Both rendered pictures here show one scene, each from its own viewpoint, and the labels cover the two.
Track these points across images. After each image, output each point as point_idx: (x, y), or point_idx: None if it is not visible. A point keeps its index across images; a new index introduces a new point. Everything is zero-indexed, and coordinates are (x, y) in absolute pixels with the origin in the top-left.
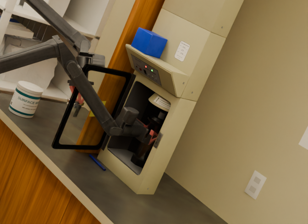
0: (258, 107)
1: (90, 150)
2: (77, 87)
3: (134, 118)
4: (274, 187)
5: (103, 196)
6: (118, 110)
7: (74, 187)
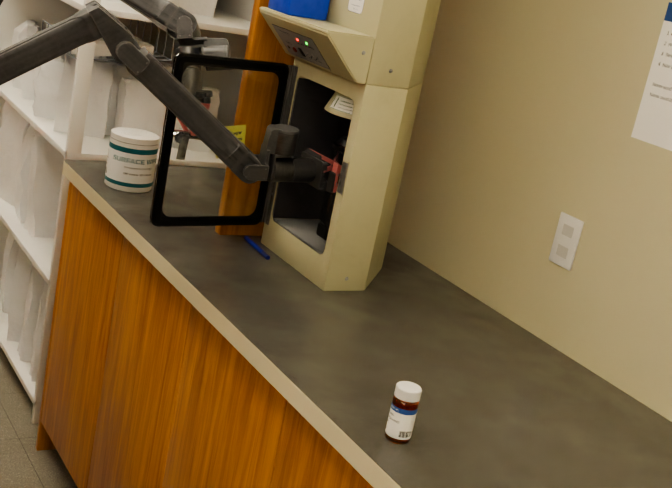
0: (552, 84)
1: (248, 231)
2: (155, 95)
3: (290, 142)
4: (600, 238)
5: (243, 295)
6: None
7: (188, 285)
